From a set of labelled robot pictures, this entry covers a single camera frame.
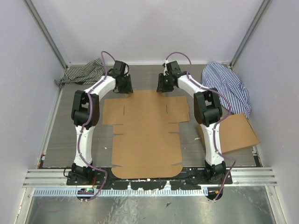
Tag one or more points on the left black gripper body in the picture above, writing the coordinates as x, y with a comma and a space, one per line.
126, 86

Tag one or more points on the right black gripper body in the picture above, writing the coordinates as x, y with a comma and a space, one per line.
164, 83

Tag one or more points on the brown cardboard box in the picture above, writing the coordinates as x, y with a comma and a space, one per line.
146, 127
236, 133

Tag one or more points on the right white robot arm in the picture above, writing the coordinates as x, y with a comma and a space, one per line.
207, 112

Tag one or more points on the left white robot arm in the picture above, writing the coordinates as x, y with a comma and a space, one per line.
86, 114

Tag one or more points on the folded brown cardboard box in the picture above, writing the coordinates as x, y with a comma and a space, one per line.
236, 133

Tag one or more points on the black white striped cloth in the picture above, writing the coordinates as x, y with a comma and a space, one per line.
89, 73

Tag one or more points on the blue white striped cloth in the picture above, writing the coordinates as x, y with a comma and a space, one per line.
227, 83

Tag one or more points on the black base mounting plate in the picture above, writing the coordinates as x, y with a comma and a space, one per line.
188, 179

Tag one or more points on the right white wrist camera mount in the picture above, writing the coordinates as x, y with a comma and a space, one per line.
165, 67

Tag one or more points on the left aluminium corner post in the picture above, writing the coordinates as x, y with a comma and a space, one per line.
45, 31

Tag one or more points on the aluminium corner post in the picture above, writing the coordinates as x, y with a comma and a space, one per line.
45, 31
250, 31

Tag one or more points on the right aluminium corner post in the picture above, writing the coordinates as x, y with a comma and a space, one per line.
250, 31

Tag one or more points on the aluminium front rail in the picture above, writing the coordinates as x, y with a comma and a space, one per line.
240, 176

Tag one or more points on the white slotted cable duct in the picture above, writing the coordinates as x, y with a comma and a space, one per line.
128, 192

